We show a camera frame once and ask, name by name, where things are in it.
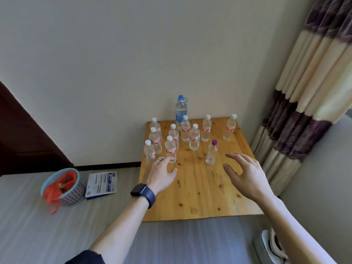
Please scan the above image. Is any person's right hand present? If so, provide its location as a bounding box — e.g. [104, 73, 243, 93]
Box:
[223, 153, 275, 203]

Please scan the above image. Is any person's left hand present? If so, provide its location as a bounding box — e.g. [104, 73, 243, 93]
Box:
[143, 156, 178, 196]

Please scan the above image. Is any person's left forearm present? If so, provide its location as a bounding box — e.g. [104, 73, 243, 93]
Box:
[89, 194, 151, 264]

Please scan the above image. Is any person's right forearm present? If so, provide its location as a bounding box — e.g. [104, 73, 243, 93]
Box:
[260, 196, 338, 264]

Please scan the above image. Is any purple-capped clear bottle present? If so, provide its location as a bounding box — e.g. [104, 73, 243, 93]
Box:
[205, 140, 219, 165]

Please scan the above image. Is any wooden table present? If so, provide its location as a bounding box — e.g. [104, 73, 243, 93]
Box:
[139, 117, 264, 222]

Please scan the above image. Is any black smartwatch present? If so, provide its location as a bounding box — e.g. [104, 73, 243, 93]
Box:
[130, 184, 156, 209]

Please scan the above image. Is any group of white-capped water bottles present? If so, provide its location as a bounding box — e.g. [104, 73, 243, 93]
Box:
[143, 114, 238, 165]

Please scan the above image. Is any black baseboard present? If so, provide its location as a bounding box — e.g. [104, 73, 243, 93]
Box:
[74, 162, 142, 171]

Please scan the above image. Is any large blue-capped water bottle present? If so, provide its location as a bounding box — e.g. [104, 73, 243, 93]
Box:
[175, 95, 188, 131]

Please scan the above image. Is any white and blue paper packet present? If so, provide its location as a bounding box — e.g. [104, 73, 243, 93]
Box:
[85, 171, 118, 200]

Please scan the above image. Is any white shoe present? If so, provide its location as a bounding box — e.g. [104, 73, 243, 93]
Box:
[253, 228, 292, 264]

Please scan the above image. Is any blue-rimmed woven basket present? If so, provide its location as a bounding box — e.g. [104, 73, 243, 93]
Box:
[40, 168, 86, 206]

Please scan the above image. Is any red plastic bag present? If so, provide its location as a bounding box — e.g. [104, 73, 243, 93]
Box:
[43, 170, 78, 215]

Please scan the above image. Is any cream and purple curtain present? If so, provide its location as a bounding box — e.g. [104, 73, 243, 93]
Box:
[250, 0, 352, 197]

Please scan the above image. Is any dark sleeve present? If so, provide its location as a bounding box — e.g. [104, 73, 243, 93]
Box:
[65, 250, 106, 264]

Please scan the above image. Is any dark brown wooden door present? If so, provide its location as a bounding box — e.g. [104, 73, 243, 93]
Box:
[0, 80, 75, 177]

